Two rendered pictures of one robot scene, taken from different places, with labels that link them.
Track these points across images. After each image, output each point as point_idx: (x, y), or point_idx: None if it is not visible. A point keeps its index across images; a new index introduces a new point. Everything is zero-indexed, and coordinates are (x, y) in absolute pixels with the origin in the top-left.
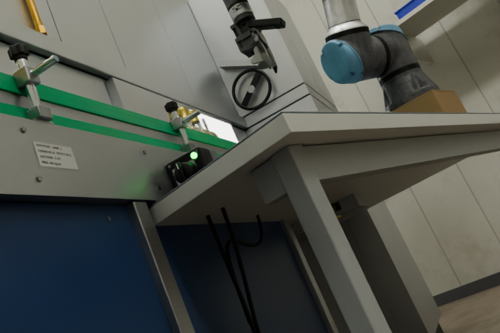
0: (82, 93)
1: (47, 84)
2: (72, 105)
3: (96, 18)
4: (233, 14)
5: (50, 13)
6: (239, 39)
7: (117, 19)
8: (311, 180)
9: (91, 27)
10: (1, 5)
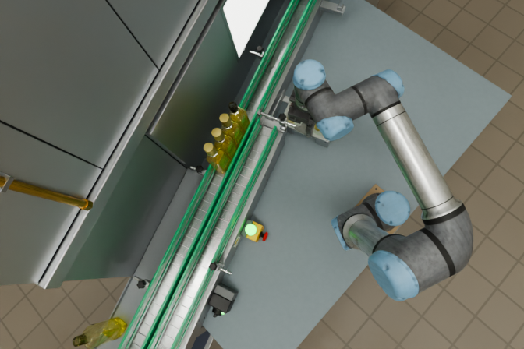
0: (130, 179)
1: (108, 220)
2: None
3: (111, 52)
4: (297, 103)
5: (75, 159)
6: (292, 115)
7: None
8: None
9: (112, 84)
10: (46, 240)
